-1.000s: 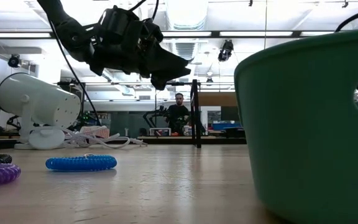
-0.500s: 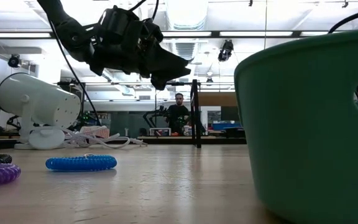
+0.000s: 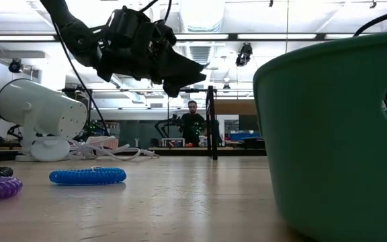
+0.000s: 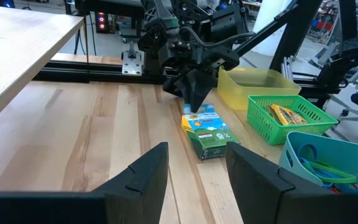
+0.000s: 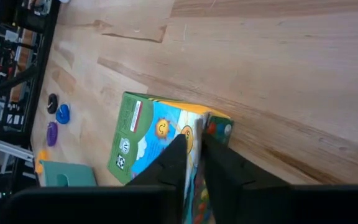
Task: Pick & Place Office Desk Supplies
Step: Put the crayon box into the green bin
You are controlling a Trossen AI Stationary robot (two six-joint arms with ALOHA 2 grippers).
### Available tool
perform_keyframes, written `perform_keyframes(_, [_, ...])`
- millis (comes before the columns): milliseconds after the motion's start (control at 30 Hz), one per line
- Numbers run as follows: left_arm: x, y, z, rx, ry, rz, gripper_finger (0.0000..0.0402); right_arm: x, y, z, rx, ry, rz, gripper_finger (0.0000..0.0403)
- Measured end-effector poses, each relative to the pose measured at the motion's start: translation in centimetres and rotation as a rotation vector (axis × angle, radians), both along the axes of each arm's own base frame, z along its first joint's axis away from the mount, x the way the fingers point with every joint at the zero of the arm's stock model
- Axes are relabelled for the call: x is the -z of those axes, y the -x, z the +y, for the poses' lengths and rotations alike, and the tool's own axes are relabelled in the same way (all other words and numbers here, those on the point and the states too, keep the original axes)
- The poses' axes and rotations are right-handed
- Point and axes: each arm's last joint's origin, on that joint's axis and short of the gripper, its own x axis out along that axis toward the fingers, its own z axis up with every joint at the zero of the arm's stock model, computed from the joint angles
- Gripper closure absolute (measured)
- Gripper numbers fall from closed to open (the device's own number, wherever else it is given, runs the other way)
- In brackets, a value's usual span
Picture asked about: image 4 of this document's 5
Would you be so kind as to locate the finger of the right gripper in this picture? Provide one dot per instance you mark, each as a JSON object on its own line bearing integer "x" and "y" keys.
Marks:
{"x": 172, "y": 85}
{"x": 199, "y": 90}

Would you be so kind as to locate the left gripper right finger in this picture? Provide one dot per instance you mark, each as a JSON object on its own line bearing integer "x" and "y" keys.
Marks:
{"x": 291, "y": 205}

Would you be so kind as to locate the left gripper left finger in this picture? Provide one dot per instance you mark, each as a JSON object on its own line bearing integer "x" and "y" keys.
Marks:
{"x": 104, "y": 205}

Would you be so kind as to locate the green yellow crayon box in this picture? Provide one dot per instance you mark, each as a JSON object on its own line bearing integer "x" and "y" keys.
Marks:
{"x": 210, "y": 133}

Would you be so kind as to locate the green coil wristband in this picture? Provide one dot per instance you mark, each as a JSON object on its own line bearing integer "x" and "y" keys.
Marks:
{"x": 337, "y": 178}

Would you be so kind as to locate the yellow plastic bin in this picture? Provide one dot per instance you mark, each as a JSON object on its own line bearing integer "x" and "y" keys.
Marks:
{"x": 253, "y": 84}

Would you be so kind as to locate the red-orange coil wristband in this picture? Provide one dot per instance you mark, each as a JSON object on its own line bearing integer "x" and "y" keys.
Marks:
{"x": 343, "y": 188}

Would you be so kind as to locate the teal plastic bin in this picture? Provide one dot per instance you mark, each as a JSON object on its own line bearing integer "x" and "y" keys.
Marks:
{"x": 337, "y": 149}

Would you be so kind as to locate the green plastic bin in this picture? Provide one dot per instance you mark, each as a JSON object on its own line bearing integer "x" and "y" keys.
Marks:
{"x": 278, "y": 130}

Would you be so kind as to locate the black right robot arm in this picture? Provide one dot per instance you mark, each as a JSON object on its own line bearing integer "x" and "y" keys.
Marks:
{"x": 197, "y": 15}

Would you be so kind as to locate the computer tower red lights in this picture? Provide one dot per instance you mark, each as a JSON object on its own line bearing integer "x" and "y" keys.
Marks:
{"x": 101, "y": 21}

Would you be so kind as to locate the wooden shelf riser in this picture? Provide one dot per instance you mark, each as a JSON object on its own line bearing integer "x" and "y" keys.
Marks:
{"x": 17, "y": 43}

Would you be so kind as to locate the silver mounting bracket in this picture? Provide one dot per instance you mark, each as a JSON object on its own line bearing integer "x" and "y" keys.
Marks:
{"x": 131, "y": 63}

